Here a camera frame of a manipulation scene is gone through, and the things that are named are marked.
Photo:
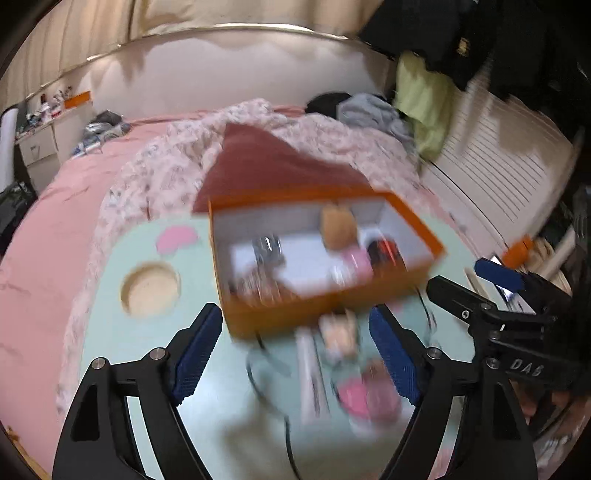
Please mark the brown plush pouch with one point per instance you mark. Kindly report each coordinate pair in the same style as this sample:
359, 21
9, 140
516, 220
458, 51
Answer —
339, 229

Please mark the white drawer cabinet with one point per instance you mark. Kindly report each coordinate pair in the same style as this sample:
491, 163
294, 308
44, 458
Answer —
40, 157

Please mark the pink translucent shell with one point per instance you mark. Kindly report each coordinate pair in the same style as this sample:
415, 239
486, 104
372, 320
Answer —
371, 397
352, 267

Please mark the orange cardboard box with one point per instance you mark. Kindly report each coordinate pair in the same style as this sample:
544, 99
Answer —
315, 280

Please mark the brown card box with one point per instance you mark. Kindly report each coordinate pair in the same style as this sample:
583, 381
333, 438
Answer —
259, 287

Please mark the orange bottle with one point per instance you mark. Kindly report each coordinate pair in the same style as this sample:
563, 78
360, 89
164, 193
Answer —
518, 253

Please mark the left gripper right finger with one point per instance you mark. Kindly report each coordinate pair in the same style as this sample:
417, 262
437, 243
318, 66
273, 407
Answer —
492, 441

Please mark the smartphone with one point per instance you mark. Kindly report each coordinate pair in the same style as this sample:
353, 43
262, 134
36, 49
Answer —
513, 301

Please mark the grey hoodie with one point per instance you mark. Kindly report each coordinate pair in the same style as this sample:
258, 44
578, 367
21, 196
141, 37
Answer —
364, 110

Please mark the black garment pile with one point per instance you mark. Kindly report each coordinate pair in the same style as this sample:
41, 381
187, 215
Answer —
326, 104

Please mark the dark red pillow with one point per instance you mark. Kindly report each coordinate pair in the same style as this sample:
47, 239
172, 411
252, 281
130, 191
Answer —
253, 160

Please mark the white cosmetic tube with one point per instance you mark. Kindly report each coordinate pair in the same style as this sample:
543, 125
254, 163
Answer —
314, 403

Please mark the floral pink duvet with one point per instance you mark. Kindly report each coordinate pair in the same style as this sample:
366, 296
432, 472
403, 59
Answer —
164, 177

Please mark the mint green lap table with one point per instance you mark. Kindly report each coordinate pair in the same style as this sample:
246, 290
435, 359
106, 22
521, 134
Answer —
244, 417

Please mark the bubble wrap ball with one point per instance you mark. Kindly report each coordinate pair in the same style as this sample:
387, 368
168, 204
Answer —
268, 252

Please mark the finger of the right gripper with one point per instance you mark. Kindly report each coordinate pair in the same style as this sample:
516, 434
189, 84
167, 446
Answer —
462, 303
499, 275

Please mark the white cartoon figurine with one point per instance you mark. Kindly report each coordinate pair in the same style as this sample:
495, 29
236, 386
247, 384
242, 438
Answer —
340, 334

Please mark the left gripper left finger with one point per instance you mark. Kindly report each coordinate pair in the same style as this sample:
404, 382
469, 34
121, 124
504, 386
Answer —
97, 441

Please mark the lime green garment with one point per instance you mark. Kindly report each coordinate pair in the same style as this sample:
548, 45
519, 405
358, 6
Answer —
427, 99

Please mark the clothes pile on bed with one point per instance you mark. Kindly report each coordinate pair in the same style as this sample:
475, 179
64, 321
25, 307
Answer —
103, 128

